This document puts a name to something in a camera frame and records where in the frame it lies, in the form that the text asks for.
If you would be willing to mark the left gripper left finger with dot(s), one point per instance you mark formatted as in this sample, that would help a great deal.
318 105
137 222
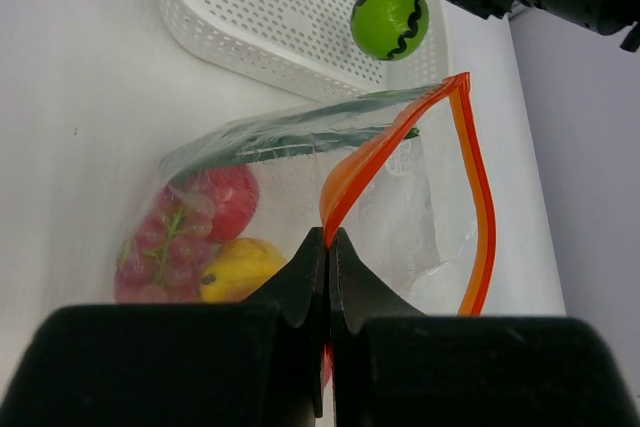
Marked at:
258 362

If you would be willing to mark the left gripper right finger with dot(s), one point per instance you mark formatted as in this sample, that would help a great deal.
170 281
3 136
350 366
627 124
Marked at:
396 366

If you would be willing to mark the red fake apple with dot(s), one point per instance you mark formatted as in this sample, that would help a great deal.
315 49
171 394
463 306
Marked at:
235 193

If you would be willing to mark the purple fake grape bunch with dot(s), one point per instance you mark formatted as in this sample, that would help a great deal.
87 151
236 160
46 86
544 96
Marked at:
162 257

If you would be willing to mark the green fake watermelon ball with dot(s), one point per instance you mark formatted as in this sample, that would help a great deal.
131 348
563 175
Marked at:
389 30

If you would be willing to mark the yellow fake lemon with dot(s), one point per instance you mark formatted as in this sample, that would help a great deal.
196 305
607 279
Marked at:
240 267

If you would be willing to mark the green fake scallion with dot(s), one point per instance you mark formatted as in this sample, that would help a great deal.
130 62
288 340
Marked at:
289 133

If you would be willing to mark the white perforated plastic basket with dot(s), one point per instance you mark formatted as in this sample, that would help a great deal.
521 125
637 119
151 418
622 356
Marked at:
301 46

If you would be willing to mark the clear zip bag orange seal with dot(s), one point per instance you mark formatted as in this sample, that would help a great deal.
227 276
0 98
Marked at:
415 202

